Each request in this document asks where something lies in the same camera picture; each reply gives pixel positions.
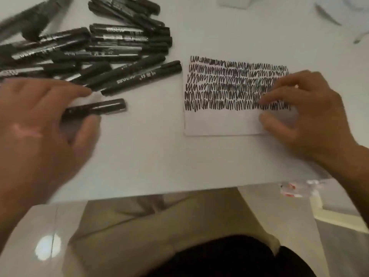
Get person's beige shirt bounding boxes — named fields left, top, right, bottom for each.
left=62, top=186, right=282, bottom=277

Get pile of black markers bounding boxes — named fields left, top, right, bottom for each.
left=0, top=0, right=183, bottom=97

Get person's left hand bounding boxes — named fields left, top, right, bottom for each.
left=0, top=77, right=101, bottom=212

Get person's black trousers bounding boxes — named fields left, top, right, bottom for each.
left=144, top=234, right=317, bottom=277

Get person's right hand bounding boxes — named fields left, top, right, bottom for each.
left=257, top=70, right=361, bottom=170

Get black marker pen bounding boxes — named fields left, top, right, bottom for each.
left=61, top=98, right=127, bottom=123

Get red and white plastic wrapper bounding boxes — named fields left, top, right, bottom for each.
left=279, top=179, right=325, bottom=199

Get white paper with black scribbles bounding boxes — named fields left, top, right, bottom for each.
left=183, top=55, right=299, bottom=137

